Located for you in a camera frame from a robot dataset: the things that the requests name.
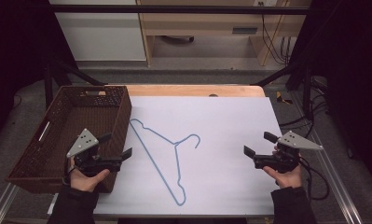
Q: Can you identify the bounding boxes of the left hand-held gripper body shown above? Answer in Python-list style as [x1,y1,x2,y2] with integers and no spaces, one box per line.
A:
[65,128,123,177]

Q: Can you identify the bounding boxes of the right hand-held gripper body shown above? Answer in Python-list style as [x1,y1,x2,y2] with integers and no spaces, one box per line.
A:
[254,130,324,175]

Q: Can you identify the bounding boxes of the brown woven basket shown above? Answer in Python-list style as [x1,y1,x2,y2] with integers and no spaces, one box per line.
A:
[5,85,133,194]

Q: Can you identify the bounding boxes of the blue wire clothes hanger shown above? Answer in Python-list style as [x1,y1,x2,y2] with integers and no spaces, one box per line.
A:
[129,118,201,207]

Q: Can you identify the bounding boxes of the person's right hand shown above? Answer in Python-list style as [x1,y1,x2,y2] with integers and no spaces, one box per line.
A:
[262,146,303,189]

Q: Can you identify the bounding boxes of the person's left hand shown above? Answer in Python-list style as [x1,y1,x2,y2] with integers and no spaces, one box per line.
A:
[68,156,111,193]

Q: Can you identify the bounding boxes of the white paper sheet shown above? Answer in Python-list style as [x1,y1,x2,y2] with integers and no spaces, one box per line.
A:
[47,95,283,217]

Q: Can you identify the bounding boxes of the yellow and black tool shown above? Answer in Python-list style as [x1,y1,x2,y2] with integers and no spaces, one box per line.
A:
[275,91,294,105]

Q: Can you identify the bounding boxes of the black metal stand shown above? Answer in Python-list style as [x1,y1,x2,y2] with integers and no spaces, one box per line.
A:
[43,59,108,110]
[254,0,346,120]

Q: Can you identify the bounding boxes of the white cabinet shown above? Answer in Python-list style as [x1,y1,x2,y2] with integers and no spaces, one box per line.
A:
[48,0,147,63]

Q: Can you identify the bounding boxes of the light wooden desk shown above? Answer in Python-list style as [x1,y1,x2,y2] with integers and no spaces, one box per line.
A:
[136,0,312,68]

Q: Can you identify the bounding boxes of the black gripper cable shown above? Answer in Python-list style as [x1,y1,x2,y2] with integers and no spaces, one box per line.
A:
[298,157,331,201]

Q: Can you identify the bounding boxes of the black floor cables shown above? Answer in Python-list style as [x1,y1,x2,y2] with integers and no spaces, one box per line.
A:
[279,76,331,139]

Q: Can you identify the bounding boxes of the aluminium rail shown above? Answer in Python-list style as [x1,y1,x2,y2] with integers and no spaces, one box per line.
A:
[290,90,365,224]
[0,183,20,224]

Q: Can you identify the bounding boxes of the black hanging cables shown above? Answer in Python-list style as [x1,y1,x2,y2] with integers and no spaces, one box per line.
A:
[257,1,296,67]

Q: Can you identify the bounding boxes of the black metal frame bar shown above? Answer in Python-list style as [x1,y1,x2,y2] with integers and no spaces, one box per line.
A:
[48,4,310,16]

